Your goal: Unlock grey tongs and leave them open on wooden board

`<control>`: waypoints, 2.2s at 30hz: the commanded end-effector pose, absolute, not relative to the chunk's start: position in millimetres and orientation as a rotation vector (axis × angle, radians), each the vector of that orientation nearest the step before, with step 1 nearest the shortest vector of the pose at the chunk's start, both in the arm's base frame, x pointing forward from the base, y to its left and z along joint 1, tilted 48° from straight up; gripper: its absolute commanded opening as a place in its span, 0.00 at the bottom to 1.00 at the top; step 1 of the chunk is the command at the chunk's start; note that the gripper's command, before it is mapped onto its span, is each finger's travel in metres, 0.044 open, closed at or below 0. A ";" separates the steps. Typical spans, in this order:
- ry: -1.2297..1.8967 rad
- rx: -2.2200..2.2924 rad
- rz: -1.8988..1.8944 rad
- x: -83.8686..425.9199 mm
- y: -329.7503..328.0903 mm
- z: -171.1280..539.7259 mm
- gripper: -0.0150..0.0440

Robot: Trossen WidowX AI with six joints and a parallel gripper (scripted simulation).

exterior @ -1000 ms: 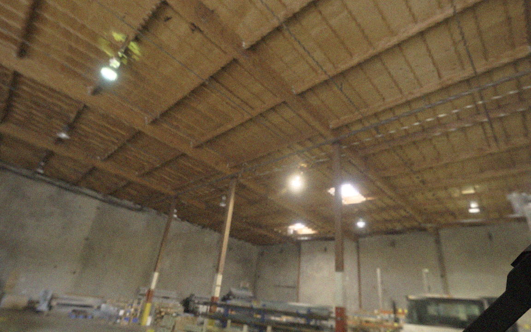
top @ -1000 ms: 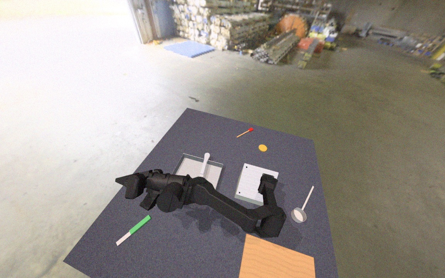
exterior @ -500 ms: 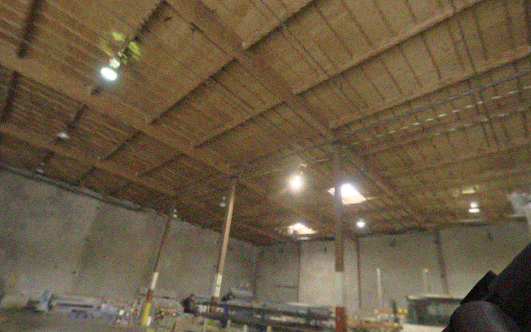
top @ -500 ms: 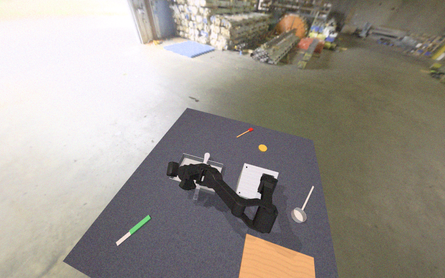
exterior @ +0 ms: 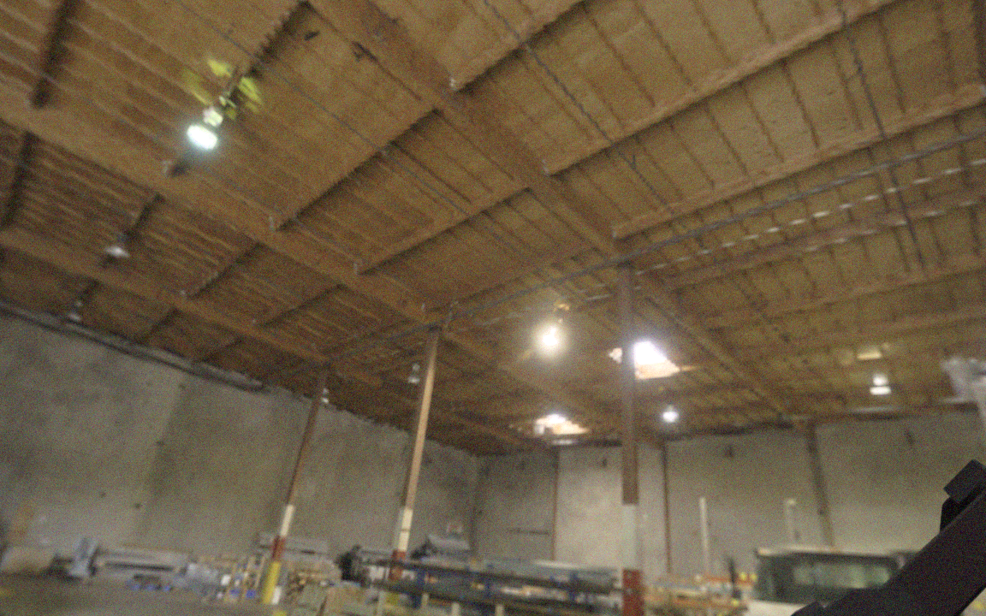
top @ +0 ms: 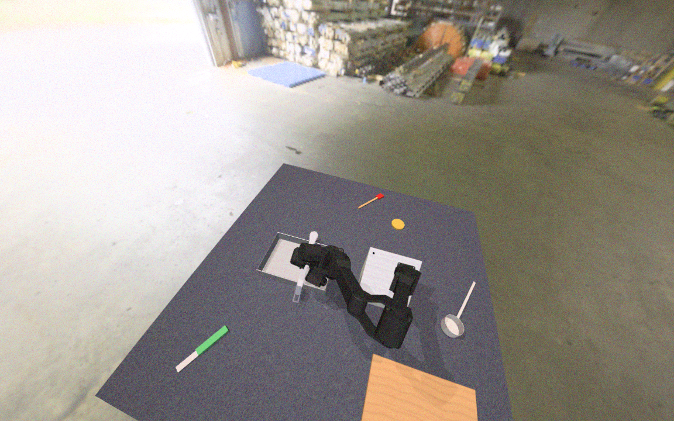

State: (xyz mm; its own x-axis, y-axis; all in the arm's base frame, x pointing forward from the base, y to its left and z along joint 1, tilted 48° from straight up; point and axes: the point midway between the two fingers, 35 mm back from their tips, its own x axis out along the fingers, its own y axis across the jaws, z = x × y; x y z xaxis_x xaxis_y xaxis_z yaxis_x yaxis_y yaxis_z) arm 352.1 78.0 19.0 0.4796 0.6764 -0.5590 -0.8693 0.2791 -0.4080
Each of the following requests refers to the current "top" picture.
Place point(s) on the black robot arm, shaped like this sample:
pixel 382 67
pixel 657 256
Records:
pixel 396 317

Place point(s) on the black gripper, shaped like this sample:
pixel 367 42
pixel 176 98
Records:
pixel 301 264

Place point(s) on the light wooden board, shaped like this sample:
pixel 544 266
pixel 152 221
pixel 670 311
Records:
pixel 397 392

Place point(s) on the yellow round disc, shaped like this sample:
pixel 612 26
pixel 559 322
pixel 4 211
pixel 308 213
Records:
pixel 397 224

